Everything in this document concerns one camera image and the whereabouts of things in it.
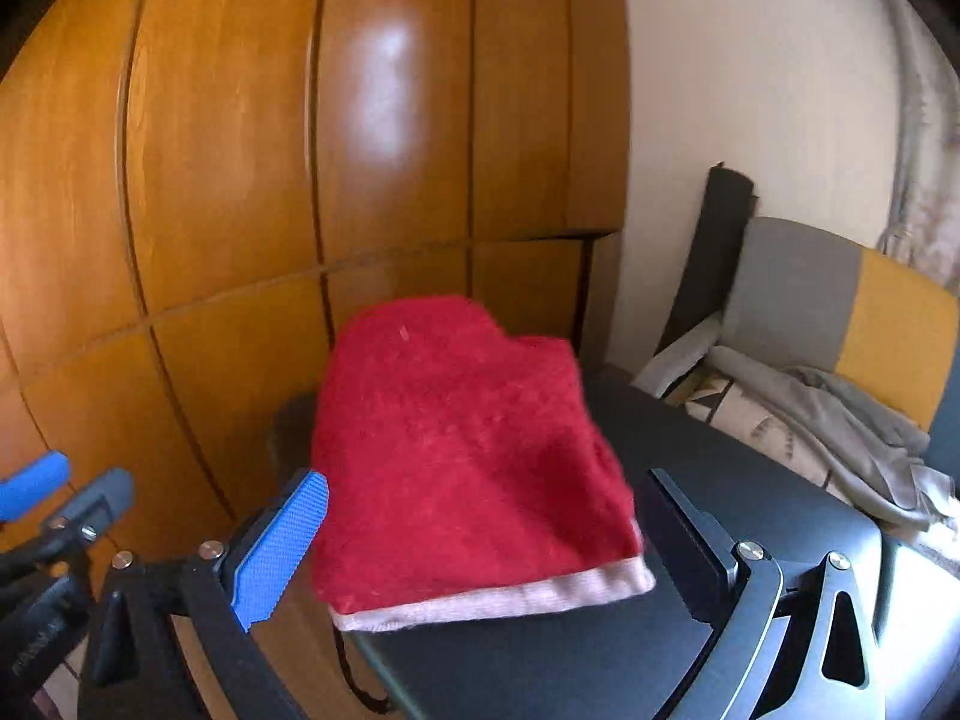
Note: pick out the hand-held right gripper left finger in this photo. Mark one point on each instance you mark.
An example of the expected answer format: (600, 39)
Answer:
(281, 549)

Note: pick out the white printed cushion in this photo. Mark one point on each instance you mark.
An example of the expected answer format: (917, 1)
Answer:
(739, 420)

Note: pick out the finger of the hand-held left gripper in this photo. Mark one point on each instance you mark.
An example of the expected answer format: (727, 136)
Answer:
(34, 480)
(109, 491)

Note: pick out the red knitted sweater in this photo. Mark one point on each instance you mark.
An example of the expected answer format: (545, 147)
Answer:
(465, 450)

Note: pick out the black leaning board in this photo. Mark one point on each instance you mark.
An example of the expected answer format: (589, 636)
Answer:
(720, 240)

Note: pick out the wooden wardrobe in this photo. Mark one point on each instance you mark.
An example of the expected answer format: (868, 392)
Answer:
(225, 127)

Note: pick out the pink patterned curtain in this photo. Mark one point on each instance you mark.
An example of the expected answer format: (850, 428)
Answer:
(930, 187)

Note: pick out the grey hoodie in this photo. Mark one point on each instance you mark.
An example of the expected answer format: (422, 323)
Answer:
(832, 405)

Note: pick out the pink knitted sweater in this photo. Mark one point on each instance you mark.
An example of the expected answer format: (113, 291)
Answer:
(487, 605)

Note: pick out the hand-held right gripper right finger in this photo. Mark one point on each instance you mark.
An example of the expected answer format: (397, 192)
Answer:
(679, 541)

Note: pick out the grey yellow blue armchair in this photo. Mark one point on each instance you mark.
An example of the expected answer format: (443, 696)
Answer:
(795, 285)

